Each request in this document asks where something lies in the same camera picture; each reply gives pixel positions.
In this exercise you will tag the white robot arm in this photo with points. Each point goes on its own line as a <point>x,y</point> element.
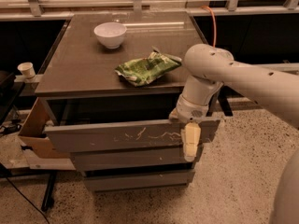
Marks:
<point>277,92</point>

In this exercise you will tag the grey bottom drawer front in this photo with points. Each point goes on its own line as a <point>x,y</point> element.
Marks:
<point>139,181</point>

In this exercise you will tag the grey drawer cabinet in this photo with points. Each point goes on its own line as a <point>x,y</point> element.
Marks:
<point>80,85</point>

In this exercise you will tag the green crumpled snack bag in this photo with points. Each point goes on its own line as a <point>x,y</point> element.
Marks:
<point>143,71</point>

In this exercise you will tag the grey drawer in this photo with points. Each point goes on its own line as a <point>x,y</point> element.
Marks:
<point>139,181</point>
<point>116,136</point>
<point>129,158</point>

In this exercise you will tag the grey top drawer front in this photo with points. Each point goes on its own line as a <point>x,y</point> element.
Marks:
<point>116,136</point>

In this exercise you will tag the brown cardboard box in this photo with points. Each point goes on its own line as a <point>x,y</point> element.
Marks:
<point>33,136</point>

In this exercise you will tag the white paper cup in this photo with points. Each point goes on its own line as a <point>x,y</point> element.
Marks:
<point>27,70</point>

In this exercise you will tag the white ceramic bowl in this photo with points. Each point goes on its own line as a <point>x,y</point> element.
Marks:
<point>110,34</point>

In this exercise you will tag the black stand leg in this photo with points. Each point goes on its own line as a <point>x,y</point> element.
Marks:
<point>48,201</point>

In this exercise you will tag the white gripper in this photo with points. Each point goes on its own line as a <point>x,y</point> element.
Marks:
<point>191,110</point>

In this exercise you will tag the grey middle drawer front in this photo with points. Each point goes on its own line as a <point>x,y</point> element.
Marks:
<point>129,158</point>

